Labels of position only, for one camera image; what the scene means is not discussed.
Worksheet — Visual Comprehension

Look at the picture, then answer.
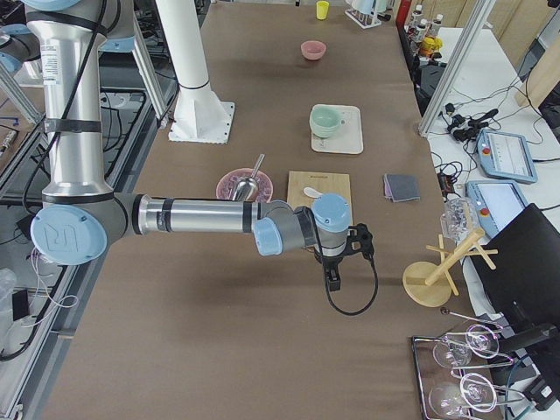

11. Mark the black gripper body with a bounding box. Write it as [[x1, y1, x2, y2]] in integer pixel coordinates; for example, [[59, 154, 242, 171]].
[[316, 223, 374, 274]]

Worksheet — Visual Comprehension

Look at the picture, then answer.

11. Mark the white ceramic spoon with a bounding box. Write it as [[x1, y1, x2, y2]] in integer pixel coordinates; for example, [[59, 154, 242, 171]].
[[303, 186, 323, 199]]

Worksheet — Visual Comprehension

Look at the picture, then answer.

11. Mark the small pink bowl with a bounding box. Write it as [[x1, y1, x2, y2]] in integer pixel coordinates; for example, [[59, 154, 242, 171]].
[[300, 40, 326, 61]]

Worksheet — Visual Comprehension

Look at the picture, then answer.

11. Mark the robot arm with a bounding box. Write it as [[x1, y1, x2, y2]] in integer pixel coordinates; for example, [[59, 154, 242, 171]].
[[25, 1, 374, 291]]

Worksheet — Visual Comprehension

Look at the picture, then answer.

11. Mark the green bowl stack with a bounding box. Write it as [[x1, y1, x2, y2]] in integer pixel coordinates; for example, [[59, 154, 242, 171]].
[[309, 106, 342, 138]]

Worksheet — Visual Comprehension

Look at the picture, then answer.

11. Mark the large pink ice bowl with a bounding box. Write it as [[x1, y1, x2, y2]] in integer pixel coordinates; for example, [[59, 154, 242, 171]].
[[215, 168, 273, 202]]

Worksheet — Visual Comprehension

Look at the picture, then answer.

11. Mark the grey folded cloth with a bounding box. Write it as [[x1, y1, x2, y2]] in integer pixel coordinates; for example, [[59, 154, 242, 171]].
[[383, 174, 420, 202]]

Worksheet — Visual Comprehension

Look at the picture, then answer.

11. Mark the bamboo cutting board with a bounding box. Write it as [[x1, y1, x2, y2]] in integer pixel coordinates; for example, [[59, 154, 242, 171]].
[[287, 171, 352, 207]]

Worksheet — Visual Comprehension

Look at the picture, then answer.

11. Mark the wooden mug tree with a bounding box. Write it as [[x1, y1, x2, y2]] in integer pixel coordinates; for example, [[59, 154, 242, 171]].
[[402, 227, 499, 308]]

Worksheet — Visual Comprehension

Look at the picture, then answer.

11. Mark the cream rabbit tray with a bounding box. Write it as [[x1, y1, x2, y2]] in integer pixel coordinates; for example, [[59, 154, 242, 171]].
[[311, 104, 364, 155]]

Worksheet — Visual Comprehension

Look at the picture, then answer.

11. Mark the metal ice scoop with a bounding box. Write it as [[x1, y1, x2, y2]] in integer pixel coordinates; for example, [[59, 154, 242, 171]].
[[230, 153, 265, 201]]

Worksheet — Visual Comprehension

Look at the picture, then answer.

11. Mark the lower teach pendant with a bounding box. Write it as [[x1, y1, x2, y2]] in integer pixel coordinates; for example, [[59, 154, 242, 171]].
[[465, 179, 529, 238]]

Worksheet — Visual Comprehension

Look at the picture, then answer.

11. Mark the teach pendant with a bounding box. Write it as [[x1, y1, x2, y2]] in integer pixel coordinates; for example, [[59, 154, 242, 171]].
[[477, 129, 538, 184], [465, 179, 529, 238]]

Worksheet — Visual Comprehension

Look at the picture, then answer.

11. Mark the upper wine glass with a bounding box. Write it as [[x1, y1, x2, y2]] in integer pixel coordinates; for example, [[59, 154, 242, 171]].
[[432, 324, 499, 369]]

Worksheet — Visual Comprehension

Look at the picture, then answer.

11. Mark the wine glass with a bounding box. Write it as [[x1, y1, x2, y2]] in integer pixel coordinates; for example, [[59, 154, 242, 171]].
[[428, 373, 497, 419], [432, 324, 499, 369]]

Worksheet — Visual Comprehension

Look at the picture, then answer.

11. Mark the black monitor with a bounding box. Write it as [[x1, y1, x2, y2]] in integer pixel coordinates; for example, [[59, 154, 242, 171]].
[[472, 204, 559, 333]]

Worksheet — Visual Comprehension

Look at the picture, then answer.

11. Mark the upper teach pendant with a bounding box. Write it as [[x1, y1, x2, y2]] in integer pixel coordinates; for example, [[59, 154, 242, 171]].
[[477, 129, 538, 184]]

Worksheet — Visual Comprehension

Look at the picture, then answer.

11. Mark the lower wine glass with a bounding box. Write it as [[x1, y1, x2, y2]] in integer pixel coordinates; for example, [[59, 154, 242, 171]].
[[428, 373, 497, 419]]

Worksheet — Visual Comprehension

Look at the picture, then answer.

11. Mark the white dish rack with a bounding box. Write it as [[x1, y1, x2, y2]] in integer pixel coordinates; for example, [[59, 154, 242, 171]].
[[345, 0, 391, 29]]

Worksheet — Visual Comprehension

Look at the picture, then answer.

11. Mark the yellow plastic cup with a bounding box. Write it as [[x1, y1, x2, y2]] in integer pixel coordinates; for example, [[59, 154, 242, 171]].
[[316, 0, 330, 21]]

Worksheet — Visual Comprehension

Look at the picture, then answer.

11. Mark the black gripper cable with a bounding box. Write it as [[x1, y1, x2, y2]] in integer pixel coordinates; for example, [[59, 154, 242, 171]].
[[325, 248, 380, 315]]

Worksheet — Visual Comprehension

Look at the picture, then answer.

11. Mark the wire glass rack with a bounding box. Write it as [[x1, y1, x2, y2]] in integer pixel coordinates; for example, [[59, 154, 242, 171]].
[[411, 307, 523, 419]]

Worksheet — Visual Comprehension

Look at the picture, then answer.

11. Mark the aluminium frame post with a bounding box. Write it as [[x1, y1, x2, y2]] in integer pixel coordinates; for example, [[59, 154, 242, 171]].
[[418, 0, 496, 138]]

